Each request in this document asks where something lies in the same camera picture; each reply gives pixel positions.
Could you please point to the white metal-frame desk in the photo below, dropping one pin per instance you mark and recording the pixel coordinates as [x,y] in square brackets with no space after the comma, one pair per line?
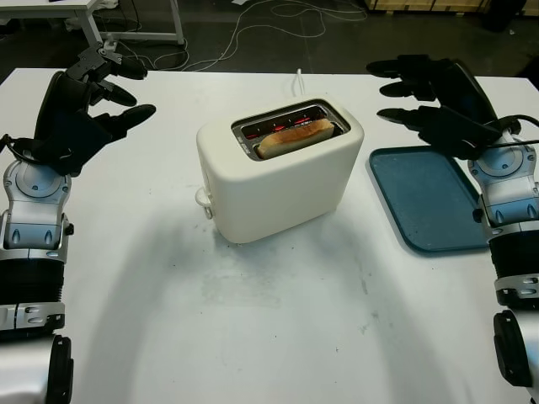
[42,6]

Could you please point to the white two-slot toaster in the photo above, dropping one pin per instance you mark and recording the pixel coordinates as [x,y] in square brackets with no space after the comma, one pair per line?
[273,189]

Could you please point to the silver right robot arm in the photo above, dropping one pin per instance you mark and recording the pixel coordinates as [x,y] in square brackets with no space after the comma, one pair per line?
[509,189]

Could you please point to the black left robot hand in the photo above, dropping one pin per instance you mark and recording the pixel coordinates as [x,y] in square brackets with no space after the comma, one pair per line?
[63,105]

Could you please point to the white power strip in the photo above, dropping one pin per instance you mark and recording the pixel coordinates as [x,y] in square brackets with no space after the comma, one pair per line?
[110,44]

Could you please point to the wooden pallet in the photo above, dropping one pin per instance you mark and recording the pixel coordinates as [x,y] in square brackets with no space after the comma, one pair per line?
[421,3]

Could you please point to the dark bulky floor object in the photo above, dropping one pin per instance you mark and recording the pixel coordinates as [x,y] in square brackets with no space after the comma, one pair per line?
[501,14]

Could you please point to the toast slice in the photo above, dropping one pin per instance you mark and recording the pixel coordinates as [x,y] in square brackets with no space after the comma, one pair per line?
[295,136]

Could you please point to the white toaster lever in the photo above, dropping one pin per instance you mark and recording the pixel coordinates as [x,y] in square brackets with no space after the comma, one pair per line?
[202,198]

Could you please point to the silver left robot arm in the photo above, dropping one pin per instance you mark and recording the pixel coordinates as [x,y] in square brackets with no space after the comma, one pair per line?
[33,210]

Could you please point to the blue plastic tray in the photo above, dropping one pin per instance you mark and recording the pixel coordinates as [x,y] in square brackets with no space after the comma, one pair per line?
[421,198]

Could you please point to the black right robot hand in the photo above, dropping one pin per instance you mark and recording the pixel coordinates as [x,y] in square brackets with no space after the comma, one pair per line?
[463,88]

